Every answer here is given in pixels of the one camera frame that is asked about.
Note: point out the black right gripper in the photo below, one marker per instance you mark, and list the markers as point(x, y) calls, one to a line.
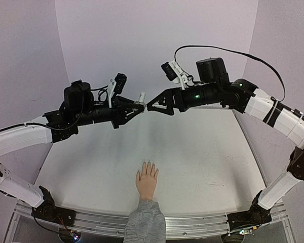
point(177, 99)

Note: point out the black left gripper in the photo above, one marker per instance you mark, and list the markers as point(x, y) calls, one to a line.
point(121, 106)

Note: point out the clear nail polish bottle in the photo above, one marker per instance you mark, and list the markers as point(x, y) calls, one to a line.
point(142, 104)

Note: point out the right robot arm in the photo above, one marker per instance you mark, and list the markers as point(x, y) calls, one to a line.
point(244, 97)

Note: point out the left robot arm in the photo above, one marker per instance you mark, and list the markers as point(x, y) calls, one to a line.
point(79, 108)

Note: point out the mannequin hand with long nails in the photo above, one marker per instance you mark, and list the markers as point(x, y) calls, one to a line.
point(146, 181)

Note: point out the grey sleeve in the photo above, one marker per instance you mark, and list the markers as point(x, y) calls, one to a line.
point(146, 223)

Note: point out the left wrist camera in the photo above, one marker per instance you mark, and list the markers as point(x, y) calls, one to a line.
point(115, 87)

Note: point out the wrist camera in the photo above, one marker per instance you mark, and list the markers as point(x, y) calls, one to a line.
point(175, 74)
point(115, 87)

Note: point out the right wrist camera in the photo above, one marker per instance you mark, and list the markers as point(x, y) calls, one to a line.
point(175, 74)

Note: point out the aluminium front rail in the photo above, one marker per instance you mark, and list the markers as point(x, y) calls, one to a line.
point(197, 226)

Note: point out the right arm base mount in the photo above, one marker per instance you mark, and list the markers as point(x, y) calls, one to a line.
point(247, 219)

